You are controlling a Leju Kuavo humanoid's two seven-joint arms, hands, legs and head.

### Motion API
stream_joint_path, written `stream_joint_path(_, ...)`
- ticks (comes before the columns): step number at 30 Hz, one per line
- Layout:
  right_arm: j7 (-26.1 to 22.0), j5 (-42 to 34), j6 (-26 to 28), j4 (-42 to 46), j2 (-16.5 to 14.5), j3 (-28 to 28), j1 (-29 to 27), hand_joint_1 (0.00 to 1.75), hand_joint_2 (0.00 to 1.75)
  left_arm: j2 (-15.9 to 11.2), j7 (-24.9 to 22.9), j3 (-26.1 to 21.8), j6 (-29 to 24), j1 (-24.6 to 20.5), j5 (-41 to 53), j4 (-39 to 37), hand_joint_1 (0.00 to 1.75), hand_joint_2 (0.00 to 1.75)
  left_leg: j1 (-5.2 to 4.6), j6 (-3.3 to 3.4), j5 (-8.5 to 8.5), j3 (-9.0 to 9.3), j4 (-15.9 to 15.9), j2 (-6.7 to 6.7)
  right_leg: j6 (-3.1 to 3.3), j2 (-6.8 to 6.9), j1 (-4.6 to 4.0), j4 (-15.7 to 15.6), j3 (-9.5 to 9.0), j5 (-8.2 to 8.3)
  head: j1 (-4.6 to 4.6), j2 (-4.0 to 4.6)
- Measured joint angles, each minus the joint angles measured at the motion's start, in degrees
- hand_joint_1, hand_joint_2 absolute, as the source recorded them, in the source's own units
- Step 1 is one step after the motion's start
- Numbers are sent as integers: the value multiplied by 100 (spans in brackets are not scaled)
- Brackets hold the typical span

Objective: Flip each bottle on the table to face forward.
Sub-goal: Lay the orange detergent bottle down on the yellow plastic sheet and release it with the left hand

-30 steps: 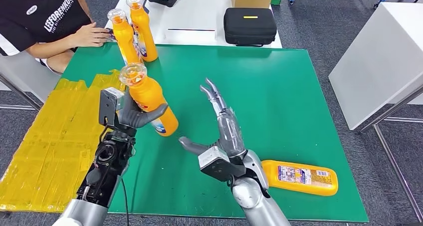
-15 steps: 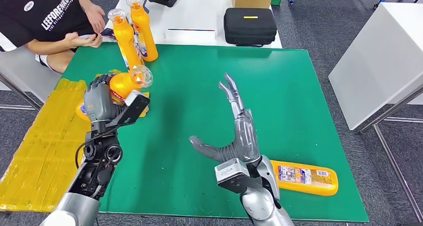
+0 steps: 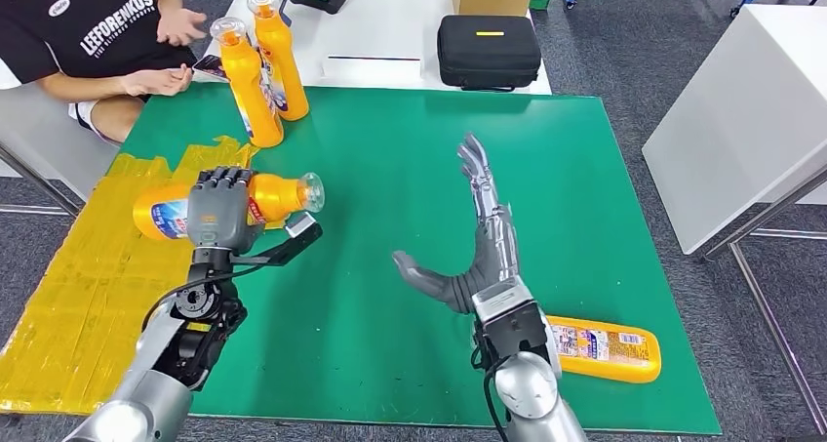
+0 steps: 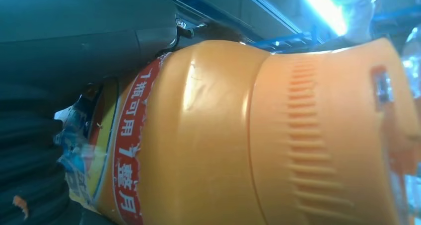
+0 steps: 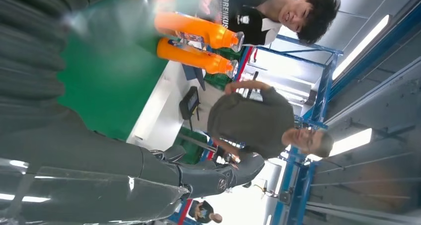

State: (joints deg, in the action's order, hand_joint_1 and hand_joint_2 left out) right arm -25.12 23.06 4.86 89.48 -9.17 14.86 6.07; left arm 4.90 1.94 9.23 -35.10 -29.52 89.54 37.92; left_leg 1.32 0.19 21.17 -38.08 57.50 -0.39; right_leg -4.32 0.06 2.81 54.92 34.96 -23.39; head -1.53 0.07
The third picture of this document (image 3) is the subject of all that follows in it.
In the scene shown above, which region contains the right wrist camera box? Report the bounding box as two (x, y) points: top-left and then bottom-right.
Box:
(470, 276), (551, 363)

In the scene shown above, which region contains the person's left hand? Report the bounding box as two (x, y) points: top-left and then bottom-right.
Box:
(156, 7), (209, 47)

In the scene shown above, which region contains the person's right hand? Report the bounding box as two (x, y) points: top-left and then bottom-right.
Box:
(121, 63), (194, 99)

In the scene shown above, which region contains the orange detergent bottle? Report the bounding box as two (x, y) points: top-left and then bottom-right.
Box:
(132, 172), (327, 242)
(545, 314), (663, 385)
(246, 0), (311, 123)
(209, 17), (286, 149)

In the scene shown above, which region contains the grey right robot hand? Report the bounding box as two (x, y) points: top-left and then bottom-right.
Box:
(391, 133), (522, 315)

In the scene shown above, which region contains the green table mat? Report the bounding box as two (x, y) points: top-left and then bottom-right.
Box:
(119, 85), (723, 436)

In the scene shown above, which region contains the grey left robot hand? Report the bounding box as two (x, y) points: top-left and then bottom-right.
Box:
(186, 165), (267, 255)

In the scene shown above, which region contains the person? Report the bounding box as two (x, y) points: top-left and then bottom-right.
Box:
(0, 0), (208, 144)

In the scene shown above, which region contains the black zip case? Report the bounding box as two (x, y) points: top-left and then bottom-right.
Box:
(436, 15), (542, 94)

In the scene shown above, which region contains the yellow tape sheet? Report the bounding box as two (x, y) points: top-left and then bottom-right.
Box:
(0, 136), (273, 421)

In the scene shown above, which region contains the white flat box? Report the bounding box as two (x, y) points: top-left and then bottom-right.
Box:
(321, 56), (424, 86)

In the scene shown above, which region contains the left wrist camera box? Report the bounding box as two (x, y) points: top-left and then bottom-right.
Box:
(229, 211), (324, 267)

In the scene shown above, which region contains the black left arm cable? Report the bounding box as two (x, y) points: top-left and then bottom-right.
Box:
(141, 264), (266, 331)

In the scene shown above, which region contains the white side table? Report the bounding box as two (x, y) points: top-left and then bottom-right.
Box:
(641, 4), (827, 437)

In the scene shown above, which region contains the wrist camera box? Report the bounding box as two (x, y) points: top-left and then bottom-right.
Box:
(229, 211), (324, 267)
(470, 276), (551, 363)

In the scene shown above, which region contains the smartphone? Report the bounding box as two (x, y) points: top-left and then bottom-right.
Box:
(192, 54), (228, 84)

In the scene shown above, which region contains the white desk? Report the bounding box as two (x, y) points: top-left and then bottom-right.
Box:
(203, 0), (552, 97)

